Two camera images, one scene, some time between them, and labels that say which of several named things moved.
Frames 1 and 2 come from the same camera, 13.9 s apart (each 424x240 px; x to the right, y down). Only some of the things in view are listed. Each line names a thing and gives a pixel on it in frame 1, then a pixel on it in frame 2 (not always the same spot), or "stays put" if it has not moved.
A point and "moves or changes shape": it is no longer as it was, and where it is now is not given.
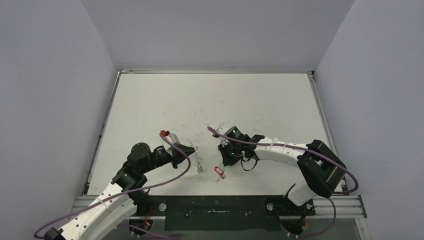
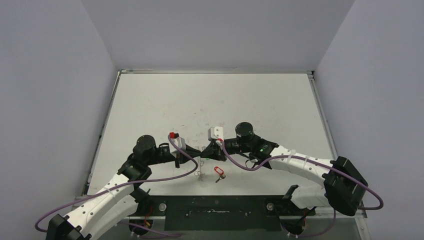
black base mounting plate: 222,213 stays put
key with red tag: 220,173 stays put
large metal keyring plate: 198,163 moves or changes shape
